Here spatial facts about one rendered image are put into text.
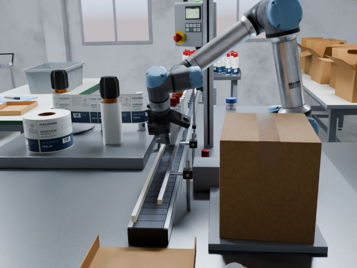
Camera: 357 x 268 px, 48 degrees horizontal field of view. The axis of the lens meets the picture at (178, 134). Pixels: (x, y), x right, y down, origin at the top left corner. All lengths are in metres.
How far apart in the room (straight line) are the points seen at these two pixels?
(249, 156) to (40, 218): 0.68
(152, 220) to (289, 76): 0.70
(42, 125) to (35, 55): 5.14
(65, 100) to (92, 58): 4.48
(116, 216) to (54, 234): 0.19
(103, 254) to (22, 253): 0.22
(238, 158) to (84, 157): 0.82
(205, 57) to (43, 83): 2.41
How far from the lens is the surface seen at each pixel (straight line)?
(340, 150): 1.91
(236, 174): 1.01
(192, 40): 1.82
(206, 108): 1.82
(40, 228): 1.26
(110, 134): 1.76
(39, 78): 3.71
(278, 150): 0.99
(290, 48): 1.44
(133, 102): 1.95
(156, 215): 1.14
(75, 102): 2.03
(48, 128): 1.74
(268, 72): 6.26
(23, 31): 6.90
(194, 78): 1.36
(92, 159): 1.65
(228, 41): 1.51
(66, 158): 1.69
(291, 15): 1.41
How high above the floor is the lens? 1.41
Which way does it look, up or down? 16 degrees down
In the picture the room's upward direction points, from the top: 2 degrees counter-clockwise
